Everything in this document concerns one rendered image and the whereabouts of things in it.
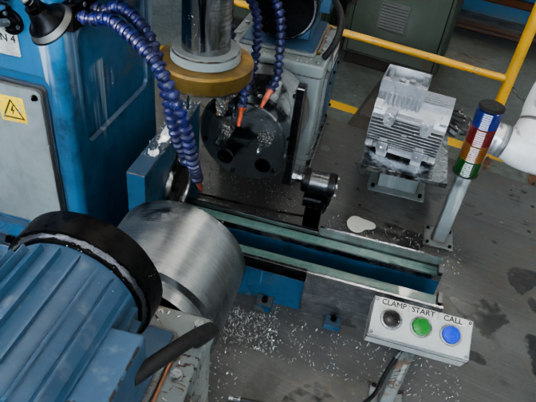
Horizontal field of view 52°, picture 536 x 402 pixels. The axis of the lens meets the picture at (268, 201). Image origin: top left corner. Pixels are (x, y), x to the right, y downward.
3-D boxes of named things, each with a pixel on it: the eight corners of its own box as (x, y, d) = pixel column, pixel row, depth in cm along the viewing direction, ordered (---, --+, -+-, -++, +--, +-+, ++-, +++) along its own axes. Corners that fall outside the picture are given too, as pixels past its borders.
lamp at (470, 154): (459, 160, 132) (465, 144, 129) (459, 147, 136) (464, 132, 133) (484, 166, 131) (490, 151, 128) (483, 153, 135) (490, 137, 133)
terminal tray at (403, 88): (376, 102, 150) (381, 78, 146) (384, 86, 158) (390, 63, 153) (419, 114, 147) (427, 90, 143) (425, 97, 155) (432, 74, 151)
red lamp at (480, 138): (465, 144, 129) (471, 128, 126) (464, 132, 133) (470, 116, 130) (490, 151, 128) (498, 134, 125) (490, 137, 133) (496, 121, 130)
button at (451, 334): (439, 342, 93) (441, 340, 91) (441, 325, 94) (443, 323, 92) (456, 347, 92) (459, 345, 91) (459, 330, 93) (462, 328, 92)
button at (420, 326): (408, 334, 93) (411, 332, 92) (411, 317, 94) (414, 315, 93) (427, 339, 93) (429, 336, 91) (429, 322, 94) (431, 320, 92)
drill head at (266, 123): (186, 184, 139) (187, 97, 124) (234, 108, 171) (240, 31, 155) (281, 208, 136) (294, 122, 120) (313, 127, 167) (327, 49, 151)
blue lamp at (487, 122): (471, 128, 126) (478, 111, 123) (470, 116, 130) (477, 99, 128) (498, 134, 125) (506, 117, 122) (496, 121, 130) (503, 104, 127)
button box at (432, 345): (362, 340, 97) (366, 333, 92) (370, 301, 100) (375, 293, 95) (460, 367, 95) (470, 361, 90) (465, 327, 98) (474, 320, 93)
